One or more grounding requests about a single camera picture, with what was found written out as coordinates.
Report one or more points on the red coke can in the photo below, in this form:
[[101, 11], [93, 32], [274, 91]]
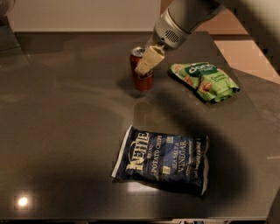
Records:
[[141, 82]]

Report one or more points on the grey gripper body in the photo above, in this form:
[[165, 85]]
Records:
[[166, 32]]

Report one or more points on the green snack bag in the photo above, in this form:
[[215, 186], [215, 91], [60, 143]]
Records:
[[208, 81]]

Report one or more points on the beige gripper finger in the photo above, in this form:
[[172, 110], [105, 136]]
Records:
[[152, 56]]

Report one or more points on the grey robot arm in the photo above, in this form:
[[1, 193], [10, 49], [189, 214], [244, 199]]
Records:
[[259, 18]]

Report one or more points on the blue Kettle chips bag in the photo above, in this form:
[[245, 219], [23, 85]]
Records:
[[165, 159]]

